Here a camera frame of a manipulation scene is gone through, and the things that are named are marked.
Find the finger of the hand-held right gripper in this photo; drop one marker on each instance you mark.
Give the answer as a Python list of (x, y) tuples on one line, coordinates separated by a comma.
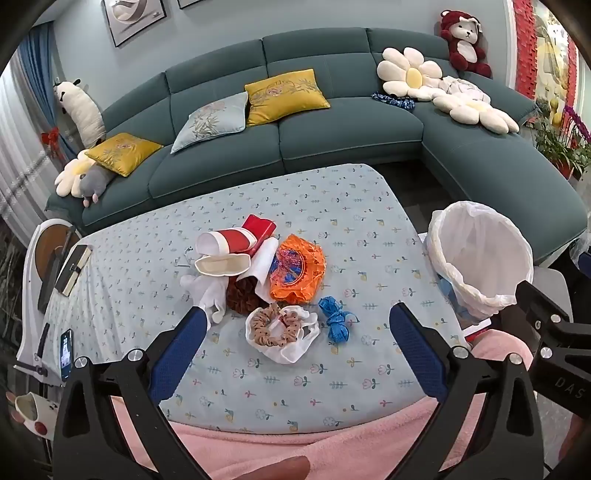
[(563, 378), (542, 300)]

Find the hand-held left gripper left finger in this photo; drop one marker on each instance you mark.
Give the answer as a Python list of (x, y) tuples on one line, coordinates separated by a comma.
[(182, 350)]

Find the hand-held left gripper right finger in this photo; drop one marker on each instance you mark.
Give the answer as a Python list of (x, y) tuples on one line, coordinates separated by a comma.
[(415, 346)]

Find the bin with white liner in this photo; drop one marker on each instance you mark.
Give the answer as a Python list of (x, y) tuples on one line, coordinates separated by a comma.
[(480, 249)]

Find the red and white paper cup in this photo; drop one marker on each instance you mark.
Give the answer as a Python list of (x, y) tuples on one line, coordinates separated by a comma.
[(221, 266), (228, 241)]

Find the person's left hand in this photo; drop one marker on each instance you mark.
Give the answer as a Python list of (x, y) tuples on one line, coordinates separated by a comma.
[(284, 468)]

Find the white glove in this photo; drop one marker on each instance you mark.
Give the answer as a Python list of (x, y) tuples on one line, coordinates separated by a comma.
[(205, 290)]

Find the dark brown scrunchie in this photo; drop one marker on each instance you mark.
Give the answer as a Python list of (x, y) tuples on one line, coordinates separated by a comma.
[(244, 295)]

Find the light brown scrunchie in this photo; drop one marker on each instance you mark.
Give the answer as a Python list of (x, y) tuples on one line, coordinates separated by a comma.
[(263, 330)]

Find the knotted blue plastic bag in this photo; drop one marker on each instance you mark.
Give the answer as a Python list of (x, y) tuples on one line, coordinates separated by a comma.
[(334, 318)]

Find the brown scrunchie on white bag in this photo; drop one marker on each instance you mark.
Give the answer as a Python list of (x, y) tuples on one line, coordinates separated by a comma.
[(291, 353)]

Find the black smartphone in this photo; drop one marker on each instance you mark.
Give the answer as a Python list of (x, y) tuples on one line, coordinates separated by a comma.
[(67, 355)]

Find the white tissue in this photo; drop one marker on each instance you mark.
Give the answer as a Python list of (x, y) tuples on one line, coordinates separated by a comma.
[(263, 267)]

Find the orange plastic wrapper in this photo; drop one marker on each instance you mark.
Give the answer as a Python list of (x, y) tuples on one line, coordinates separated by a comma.
[(300, 277)]

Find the black notebook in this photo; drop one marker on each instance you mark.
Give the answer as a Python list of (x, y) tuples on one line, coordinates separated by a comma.
[(74, 267)]

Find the red foil packet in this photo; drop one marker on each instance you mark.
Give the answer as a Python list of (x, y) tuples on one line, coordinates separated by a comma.
[(258, 228)]

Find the pink fleece cloth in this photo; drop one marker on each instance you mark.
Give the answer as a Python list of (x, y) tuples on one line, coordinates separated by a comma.
[(300, 447)]

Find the green potted plants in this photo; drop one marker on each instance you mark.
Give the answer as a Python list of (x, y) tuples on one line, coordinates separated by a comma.
[(561, 147)]

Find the white slipper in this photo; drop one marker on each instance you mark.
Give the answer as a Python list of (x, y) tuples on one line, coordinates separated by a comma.
[(34, 410)]

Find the floral light blue tablecloth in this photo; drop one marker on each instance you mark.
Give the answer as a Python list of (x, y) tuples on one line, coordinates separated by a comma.
[(323, 207)]

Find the white chair with wooden seat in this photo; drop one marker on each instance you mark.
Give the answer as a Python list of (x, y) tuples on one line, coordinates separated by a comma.
[(44, 244)]

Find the pink orchid flowers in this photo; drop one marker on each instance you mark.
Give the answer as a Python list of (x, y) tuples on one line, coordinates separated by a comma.
[(579, 122)]

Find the grey mouse plush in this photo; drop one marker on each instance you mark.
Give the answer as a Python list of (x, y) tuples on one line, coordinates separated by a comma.
[(94, 182)]

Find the flat white flower cushion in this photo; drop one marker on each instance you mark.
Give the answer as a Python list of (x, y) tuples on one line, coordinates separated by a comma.
[(475, 113)]

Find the small yellow embroidered cushion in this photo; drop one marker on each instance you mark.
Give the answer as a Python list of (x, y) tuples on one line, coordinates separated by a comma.
[(122, 152)]

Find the folded white clothes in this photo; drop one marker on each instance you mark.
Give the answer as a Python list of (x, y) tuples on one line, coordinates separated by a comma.
[(464, 87)]

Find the teal sectional sofa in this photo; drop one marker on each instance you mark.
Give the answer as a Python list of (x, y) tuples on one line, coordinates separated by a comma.
[(323, 138)]

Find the light blue embroidered cushion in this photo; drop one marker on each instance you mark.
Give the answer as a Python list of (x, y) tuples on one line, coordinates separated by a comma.
[(207, 122)]

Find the red bow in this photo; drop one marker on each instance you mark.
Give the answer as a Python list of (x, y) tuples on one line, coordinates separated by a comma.
[(51, 137)]

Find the white sheer curtain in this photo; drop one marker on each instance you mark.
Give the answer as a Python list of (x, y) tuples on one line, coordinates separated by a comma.
[(18, 161)]

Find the long white panda plush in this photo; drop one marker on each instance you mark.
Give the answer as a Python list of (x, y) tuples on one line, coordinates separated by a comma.
[(81, 110)]

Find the round white flower cushion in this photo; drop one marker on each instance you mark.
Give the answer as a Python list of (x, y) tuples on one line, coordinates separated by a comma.
[(408, 71)]

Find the red and white teddy bear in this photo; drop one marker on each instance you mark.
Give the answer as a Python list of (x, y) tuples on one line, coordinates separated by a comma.
[(464, 41)]

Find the large yellow embroidered cushion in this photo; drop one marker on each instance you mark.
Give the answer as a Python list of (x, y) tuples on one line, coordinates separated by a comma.
[(286, 97)]

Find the blue curtain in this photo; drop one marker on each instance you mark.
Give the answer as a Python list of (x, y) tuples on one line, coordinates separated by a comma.
[(44, 83)]

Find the red wall decoration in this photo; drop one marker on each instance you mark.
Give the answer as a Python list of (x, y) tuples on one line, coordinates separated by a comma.
[(524, 50)]

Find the framed wall picture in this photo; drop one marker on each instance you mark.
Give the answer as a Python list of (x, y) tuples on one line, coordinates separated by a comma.
[(127, 18)]

